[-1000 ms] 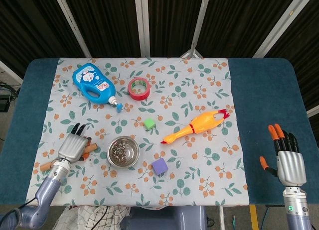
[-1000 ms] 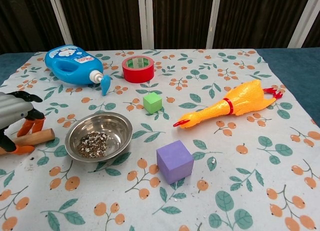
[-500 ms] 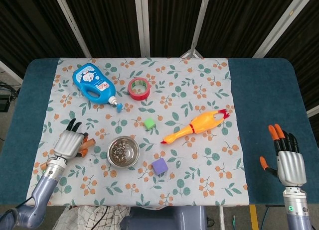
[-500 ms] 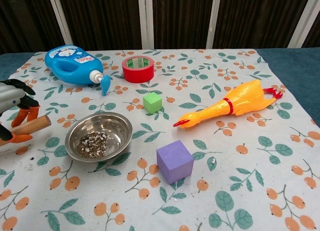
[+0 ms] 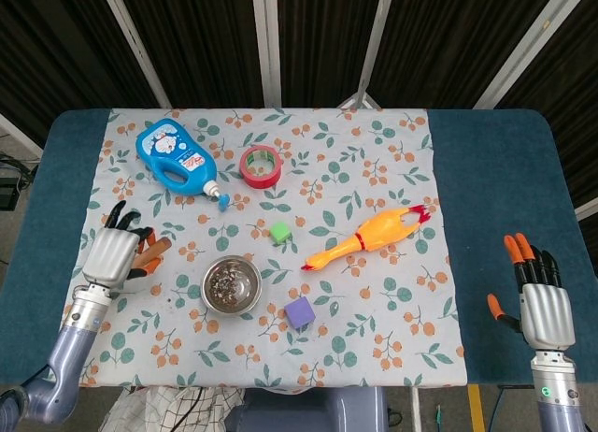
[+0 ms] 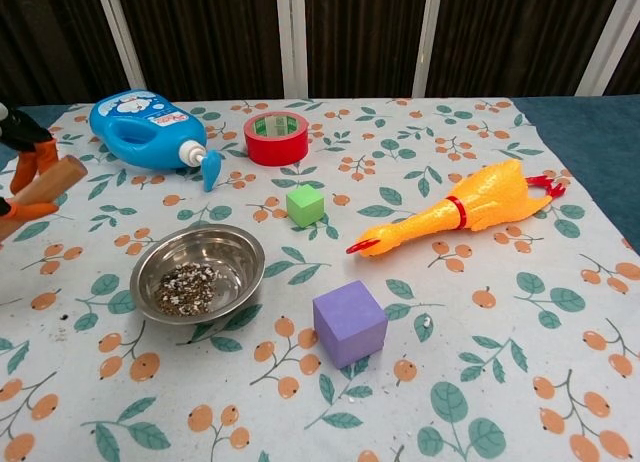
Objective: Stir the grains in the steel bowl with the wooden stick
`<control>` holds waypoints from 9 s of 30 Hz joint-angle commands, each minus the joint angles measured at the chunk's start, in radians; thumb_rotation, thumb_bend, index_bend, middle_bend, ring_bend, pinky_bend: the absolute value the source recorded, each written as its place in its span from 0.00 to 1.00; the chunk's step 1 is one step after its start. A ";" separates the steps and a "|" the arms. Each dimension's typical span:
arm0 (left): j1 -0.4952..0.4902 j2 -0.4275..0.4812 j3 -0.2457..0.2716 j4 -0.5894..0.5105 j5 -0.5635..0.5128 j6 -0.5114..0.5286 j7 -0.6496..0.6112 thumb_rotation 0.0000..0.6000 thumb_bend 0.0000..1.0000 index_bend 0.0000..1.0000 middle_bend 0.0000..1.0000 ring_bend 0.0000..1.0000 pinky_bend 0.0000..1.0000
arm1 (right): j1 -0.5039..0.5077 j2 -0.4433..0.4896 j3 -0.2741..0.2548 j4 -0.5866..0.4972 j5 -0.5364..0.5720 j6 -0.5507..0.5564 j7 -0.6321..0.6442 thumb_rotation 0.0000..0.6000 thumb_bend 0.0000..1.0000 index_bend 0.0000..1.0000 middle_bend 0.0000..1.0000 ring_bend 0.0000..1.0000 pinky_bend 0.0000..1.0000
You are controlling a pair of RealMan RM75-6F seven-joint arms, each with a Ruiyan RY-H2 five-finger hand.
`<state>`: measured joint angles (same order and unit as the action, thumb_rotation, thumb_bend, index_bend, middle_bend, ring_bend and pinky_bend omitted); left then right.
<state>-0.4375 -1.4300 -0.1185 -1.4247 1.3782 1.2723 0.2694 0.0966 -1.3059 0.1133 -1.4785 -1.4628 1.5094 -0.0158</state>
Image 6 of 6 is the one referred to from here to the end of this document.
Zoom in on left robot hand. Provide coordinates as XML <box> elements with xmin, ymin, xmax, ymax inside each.
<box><xmin>0</xmin><ymin>101</ymin><xmax>60</xmax><ymax>219</ymax></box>

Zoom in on wooden rolling pin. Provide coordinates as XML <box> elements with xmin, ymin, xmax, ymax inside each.
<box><xmin>0</xmin><ymin>155</ymin><xmax>88</xmax><ymax>241</ymax></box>

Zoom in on stainless steel bowl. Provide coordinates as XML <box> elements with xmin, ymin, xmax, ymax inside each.
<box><xmin>129</xmin><ymin>223</ymin><xmax>267</xmax><ymax>325</ymax></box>

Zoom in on blue detergent bottle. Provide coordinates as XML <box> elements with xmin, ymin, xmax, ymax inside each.
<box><xmin>89</xmin><ymin>89</ymin><xmax>224</xmax><ymax>193</ymax></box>

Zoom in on red tape roll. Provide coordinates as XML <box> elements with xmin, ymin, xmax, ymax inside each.
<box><xmin>243</xmin><ymin>111</ymin><xmax>310</xmax><ymax>167</ymax></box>

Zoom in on green foam cube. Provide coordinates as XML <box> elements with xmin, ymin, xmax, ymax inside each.
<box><xmin>286</xmin><ymin>183</ymin><xmax>326</xmax><ymax>229</ymax></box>

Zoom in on purple foam cube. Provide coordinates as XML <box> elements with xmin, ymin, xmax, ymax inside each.
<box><xmin>312</xmin><ymin>280</ymin><xmax>389</xmax><ymax>370</ymax></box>

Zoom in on floral print tablecloth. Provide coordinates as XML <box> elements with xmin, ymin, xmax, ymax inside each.
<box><xmin>0</xmin><ymin>97</ymin><xmax>640</xmax><ymax>462</ymax></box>

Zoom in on yellow rubber chicken toy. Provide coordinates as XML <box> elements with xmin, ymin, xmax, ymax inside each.
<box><xmin>346</xmin><ymin>159</ymin><xmax>569</xmax><ymax>259</ymax></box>

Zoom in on dark folding screen white frame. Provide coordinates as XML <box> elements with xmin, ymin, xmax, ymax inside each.
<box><xmin>0</xmin><ymin>0</ymin><xmax>640</xmax><ymax>109</ymax></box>

